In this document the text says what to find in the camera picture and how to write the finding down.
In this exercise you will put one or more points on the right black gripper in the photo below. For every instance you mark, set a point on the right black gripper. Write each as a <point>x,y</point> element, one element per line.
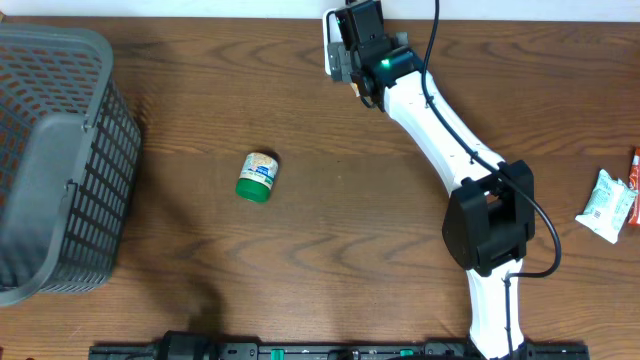
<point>342,63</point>

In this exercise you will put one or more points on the green lid jar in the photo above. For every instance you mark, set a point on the green lid jar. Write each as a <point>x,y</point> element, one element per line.
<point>257,177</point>

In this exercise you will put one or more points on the mint green wipes pack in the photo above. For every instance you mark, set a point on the mint green wipes pack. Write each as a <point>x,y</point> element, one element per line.
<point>608,207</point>

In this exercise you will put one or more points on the red Top chocolate bar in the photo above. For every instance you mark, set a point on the red Top chocolate bar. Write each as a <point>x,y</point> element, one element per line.
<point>634,185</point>

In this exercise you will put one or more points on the orange tissue pack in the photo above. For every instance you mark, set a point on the orange tissue pack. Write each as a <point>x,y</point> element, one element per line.
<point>355,88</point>

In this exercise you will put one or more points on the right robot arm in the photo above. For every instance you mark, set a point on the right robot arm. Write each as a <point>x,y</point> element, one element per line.
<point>490,213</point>

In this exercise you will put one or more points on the white barcode scanner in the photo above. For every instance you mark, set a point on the white barcode scanner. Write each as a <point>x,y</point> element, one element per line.
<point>332,40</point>

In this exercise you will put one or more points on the grey plastic basket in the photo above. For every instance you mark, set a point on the grey plastic basket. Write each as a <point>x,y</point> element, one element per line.
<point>70,151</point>

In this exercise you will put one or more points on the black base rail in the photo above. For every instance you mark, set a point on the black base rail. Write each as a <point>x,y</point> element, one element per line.
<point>252,351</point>

